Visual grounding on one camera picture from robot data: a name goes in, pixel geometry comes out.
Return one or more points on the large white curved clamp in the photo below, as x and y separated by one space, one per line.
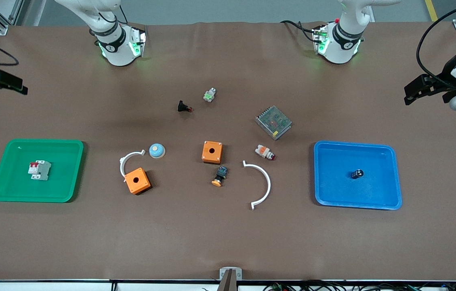
267 184

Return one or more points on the small white curved clamp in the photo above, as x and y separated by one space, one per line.
122 163

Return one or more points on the black red small switch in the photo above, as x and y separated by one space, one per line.
183 106

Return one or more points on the grey table edge bracket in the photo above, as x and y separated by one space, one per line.
230 274

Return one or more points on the green indicator light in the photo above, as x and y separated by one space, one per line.
210 95

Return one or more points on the white red circuit breaker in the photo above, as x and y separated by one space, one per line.
40 170

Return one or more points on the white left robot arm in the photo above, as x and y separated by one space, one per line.
343 44

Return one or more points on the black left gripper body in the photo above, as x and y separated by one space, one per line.
449 72

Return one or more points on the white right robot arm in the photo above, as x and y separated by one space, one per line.
116 44

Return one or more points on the metal mesh power supply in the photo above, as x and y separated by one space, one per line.
273 122

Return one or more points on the orange button box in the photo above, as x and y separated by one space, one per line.
212 152
138 180

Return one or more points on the orange capped black pushbutton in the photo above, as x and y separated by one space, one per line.
220 176

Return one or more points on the red white pushbutton switch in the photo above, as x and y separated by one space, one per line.
264 152

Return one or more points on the blue dome button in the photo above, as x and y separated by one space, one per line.
157 150

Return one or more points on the small black capacitor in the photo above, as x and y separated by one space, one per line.
358 174

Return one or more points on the green plastic tray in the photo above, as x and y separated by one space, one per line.
37 188

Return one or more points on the blue plastic tray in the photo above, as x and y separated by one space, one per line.
357 194

